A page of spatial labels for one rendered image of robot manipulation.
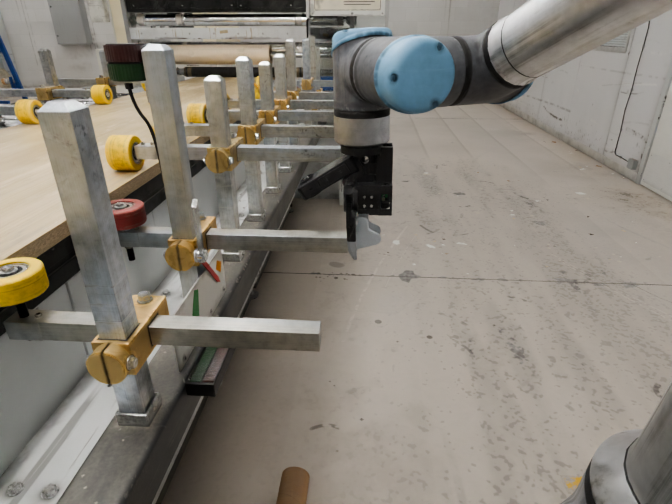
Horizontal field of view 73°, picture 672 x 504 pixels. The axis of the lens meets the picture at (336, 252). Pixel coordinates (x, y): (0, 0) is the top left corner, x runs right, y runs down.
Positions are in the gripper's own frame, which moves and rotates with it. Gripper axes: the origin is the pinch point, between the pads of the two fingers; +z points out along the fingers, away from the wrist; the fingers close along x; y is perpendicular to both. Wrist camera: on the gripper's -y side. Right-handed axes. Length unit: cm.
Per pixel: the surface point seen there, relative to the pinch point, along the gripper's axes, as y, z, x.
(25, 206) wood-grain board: -60, -9, 0
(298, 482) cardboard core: -16, 75, 9
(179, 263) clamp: -28.8, -1.8, -8.5
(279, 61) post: -28, -28, 94
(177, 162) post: -27.1, -18.5, -5.9
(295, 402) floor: -22, 82, 46
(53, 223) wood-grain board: -50, -9, -8
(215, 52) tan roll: -100, -26, 250
